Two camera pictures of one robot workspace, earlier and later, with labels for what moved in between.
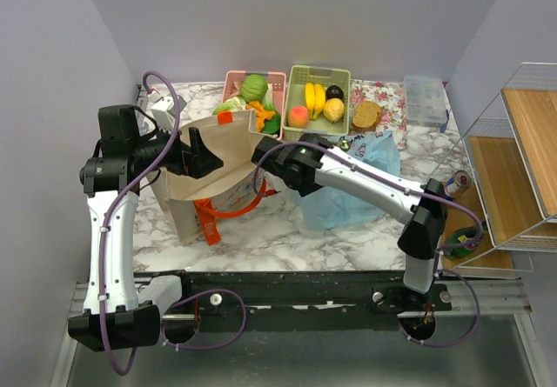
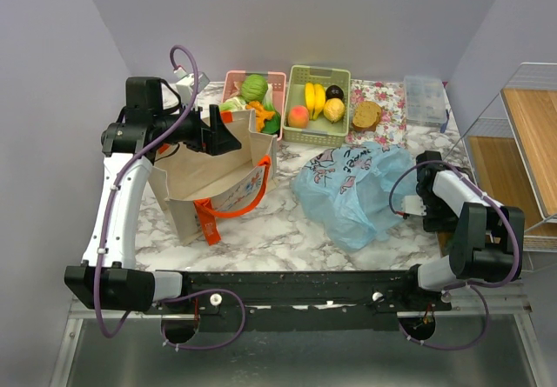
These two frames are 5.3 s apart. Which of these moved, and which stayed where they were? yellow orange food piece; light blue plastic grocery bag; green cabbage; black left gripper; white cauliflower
Moved: light blue plastic grocery bag; black left gripper
Stayed: green cabbage; white cauliflower; yellow orange food piece
